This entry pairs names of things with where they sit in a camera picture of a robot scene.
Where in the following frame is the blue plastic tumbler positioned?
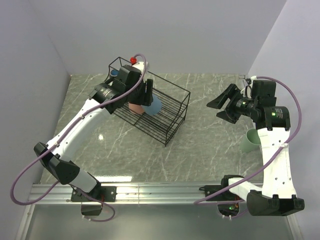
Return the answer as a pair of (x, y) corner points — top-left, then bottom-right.
(142, 95), (162, 116)

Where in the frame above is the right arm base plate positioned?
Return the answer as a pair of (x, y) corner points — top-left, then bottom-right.
(198, 185), (227, 202)

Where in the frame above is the dark blue glazed mug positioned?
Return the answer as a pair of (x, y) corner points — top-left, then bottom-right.
(109, 69), (119, 78)

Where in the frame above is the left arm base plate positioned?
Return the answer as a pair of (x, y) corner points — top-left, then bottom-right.
(70, 186), (117, 203)

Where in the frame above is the aluminium side rail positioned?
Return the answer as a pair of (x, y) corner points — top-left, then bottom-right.
(238, 74), (248, 88)

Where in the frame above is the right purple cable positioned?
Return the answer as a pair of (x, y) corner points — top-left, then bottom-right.
(193, 75), (303, 219)

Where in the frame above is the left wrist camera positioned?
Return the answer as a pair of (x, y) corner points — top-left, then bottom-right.
(129, 57), (150, 73)

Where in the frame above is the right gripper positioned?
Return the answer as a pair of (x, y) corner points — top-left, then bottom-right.
(206, 83), (258, 124)

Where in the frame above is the salmon pink plastic tumbler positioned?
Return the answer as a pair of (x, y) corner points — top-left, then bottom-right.
(128, 102), (145, 115)

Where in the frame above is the aluminium mounting rail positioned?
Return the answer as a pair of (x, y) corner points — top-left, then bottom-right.
(37, 181), (220, 205)

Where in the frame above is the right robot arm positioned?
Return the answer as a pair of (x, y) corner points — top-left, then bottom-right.
(207, 76), (305, 216)

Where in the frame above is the black wire dish rack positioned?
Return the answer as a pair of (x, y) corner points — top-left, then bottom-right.
(114, 71), (191, 146)

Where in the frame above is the green tumbler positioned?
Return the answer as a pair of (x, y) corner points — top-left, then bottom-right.
(239, 129), (261, 153)

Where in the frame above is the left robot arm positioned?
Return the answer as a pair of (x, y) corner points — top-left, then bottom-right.
(34, 61), (153, 201)

